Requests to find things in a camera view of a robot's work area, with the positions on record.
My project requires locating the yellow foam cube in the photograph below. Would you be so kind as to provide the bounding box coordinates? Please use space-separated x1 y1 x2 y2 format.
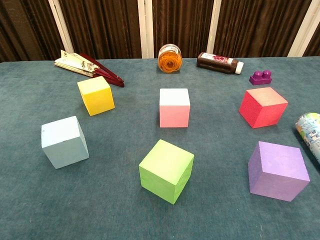
76 75 116 117

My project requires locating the red foam cube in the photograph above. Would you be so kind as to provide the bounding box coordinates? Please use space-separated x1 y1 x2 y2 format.
238 86 289 129

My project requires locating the purple foam cube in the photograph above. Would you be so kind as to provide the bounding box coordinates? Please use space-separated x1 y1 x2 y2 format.
247 140 311 202

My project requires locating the light pink foam cube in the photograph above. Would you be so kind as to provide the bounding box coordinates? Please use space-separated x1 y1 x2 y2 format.
159 88 191 129

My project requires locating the green foam cube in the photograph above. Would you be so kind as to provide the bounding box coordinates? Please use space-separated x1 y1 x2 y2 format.
138 139 195 205

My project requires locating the clear jar with orange contents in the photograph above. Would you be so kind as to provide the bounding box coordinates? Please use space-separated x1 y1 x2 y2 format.
157 43 183 75

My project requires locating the brown bottle with white cap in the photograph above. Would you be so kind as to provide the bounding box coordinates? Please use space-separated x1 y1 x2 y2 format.
196 51 245 75

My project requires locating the light blue foam cube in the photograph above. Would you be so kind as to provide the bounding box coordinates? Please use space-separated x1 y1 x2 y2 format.
40 115 90 170

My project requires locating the folding fan with red ribs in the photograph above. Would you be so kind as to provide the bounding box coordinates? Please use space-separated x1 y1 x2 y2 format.
53 49 125 88

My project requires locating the teal felt table cover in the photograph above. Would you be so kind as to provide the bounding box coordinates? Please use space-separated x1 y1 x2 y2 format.
0 56 320 240

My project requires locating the purple toy brick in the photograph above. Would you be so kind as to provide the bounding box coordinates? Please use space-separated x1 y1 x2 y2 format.
248 69 273 86

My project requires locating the dark brown curtain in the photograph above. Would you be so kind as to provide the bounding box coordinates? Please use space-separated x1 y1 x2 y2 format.
0 0 320 63

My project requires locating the blue green drink can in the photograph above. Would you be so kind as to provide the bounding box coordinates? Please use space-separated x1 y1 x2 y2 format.
294 112 320 172

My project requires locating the white frame post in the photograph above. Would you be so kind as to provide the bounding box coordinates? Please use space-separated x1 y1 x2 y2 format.
137 0 155 60
287 0 320 58
48 0 74 54
206 0 222 59

